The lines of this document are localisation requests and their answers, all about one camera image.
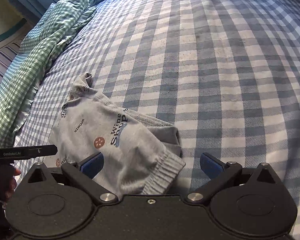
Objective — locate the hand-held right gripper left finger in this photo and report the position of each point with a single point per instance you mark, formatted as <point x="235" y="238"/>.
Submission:
<point x="92" y="165"/>

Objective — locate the green checked blanket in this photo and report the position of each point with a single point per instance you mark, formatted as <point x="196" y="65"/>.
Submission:
<point x="37" y="55"/>

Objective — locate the grey printed sweatshirt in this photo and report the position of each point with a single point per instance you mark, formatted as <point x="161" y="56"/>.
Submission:
<point x="130" y="150"/>

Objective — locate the blue checked bed sheet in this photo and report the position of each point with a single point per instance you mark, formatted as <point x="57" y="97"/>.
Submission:
<point x="202" y="62"/>

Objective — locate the person's left hand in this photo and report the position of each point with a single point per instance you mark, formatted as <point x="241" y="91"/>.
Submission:
<point x="11" y="187"/>

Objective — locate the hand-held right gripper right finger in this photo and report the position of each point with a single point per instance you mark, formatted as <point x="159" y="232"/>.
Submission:
<point x="210" y="165"/>

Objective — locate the striped cloth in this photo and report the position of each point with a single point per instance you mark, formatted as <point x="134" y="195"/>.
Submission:
<point x="1" y="65"/>

